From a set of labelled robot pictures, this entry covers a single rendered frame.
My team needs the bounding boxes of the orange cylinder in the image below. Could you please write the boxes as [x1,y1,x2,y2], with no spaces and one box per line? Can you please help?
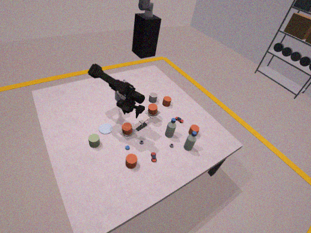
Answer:
[162,96,172,107]
[126,154,137,169]
[148,104,157,115]
[122,123,132,135]
[189,125,199,135]

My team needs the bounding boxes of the red toy car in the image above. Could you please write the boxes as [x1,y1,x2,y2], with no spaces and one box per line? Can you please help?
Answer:
[175,117,183,123]
[151,152,157,162]

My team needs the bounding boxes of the olive green cylinder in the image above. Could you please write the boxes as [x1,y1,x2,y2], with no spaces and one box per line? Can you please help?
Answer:
[88,133,100,148]

